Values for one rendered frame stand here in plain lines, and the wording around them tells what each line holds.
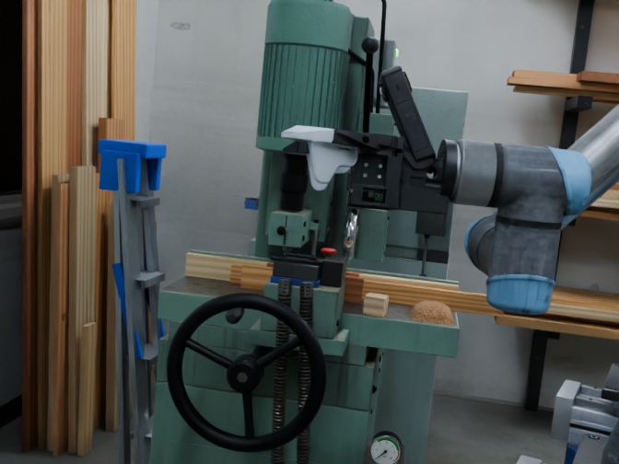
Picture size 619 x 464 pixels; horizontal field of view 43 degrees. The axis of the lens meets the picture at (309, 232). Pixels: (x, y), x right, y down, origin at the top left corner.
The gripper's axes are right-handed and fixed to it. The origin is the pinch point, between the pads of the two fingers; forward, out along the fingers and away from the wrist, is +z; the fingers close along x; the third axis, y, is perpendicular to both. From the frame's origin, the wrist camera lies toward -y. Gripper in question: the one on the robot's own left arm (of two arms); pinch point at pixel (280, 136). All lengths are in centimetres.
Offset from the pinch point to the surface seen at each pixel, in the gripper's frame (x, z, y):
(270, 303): 46, 1, 23
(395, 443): 59, -25, 48
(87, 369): 194, 68, 65
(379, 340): 63, -21, 30
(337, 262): 57, -11, 15
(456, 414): 279, -85, 87
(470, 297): 75, -40, 21
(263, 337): 57, 2, 30
